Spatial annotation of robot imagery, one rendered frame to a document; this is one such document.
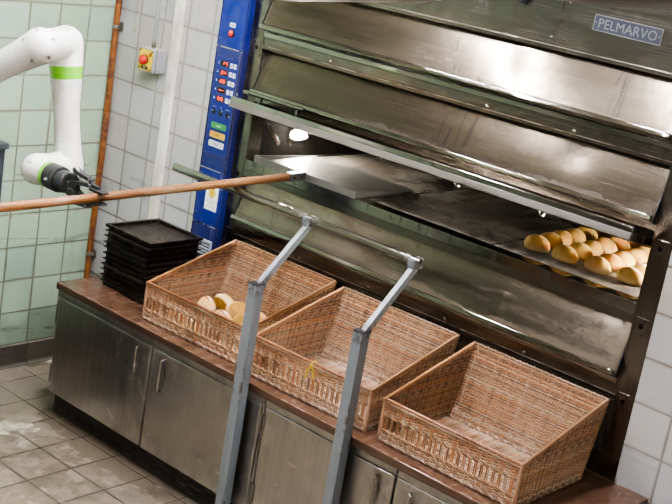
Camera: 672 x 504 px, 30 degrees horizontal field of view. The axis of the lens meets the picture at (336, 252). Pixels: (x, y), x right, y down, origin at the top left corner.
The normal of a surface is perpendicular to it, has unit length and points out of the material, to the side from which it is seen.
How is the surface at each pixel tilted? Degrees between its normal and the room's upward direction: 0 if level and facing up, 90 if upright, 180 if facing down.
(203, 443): 90
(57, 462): 0
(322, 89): 71
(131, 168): 90
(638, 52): 90
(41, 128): 90
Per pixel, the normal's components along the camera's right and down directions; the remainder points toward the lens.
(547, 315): -0.56, -0.23
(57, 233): 0.73, 0.30
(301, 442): -0.65, 0.11
